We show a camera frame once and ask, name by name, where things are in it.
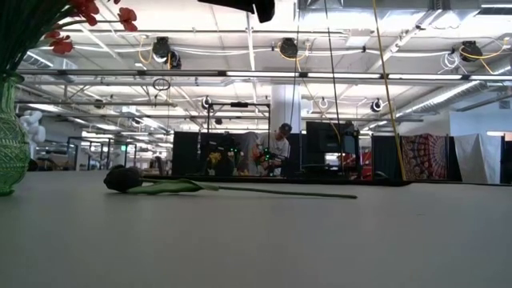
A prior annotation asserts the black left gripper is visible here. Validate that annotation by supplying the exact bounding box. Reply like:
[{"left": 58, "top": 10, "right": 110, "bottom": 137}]
[{"left": 198, "top": 0, "right": 276, "bottom": 24}]

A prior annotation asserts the red artificial flower bunch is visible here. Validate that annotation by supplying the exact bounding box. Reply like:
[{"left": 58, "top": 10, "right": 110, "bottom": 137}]
[
  {"left": 59, "top": 2, "right": 138, "bottom": 33},
  {"left": 0, "top": 26, "right": 76, "bottom": 77},
  {"left": 0, "top": 0, "right": 102, "bottom": 77}
]

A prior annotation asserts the black artificial tulip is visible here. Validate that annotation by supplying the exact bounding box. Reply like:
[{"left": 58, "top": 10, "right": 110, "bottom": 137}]
[{"left": 102, "top": 166, "right": 358, "bottom": 200}]

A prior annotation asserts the tall green glass vase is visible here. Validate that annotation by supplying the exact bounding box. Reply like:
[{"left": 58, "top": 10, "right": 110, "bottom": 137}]
[{"left": 0, "top": 71, "right": 31, "bottom": 197}]

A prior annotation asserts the white column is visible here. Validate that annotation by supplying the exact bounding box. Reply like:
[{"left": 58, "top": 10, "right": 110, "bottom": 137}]
[{"left": 270, "top": 83, "right": 302, "bottom": 135}]

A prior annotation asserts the long ceiling light bar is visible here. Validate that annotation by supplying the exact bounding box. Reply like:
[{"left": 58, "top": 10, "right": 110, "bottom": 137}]
[{"left": 15, "top": 68, "right": 512, "bottom": 82}]

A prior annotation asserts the person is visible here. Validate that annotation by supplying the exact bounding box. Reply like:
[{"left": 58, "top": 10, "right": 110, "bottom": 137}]
[{"left": 255, "top": 122, "right": 292, "bottom": 177}]

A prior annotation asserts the black monitor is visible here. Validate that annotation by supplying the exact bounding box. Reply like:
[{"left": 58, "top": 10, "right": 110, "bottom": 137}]
[{"left": 306, "top": 121, "right": 358, "bottom": 155}]

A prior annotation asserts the black curtain panel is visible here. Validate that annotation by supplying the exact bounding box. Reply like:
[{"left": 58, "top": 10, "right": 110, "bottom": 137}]
[
  {"left": 171, "top": 130, "right": 201, "bottom": 176},
  {"left": 287, "top": 132, "right": 302, "bottom": 177},
  {"left": 370, "top": 134, "right": 402, "bottom": 179}
]

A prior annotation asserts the patterned tapestry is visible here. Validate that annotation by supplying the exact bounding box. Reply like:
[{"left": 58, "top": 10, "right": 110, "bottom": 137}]
[{"left": 401, "top": 134, "right": 449, "bottom": 181}]

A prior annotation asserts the grey table mat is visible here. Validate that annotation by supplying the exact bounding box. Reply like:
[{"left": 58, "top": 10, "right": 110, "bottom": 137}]
[{"left": 0, "top": 170, "right": 512, "bottom": 288}]

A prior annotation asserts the white robot figure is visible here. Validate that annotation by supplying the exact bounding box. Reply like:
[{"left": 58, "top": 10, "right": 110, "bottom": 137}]
[{"left": 19, "top": 110, "right": 47, "bottom": 161}]

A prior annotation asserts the white hanging cloth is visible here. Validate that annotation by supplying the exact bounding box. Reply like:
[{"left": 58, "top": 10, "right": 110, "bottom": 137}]
[{"left": 453, "top": 133, "right": 506, "bottom": 185}]

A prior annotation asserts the black metal station frame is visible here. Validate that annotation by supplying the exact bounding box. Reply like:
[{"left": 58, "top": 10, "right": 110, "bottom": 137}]
[{"left": 204, "top": 102, "right": 272, "bottom": 177}]

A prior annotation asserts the black cable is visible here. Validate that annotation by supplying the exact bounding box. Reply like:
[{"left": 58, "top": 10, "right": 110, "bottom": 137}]
[{"left": 322, "top": 0, "right": 346, "bottom": 157}]

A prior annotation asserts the yellow cable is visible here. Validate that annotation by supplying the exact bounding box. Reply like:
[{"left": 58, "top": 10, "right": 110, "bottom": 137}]
[{"left": 371, "top": 0, "right": 407, "bottom": 181}]

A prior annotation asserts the silver ventilation duct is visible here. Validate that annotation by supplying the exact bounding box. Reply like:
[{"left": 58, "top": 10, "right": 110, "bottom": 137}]
[
  {"left": 23, "top": 50, "right": 77, "bottom": 72},
  {"left": 399, "top": 79, "right": 512, "bottom": 117}
]

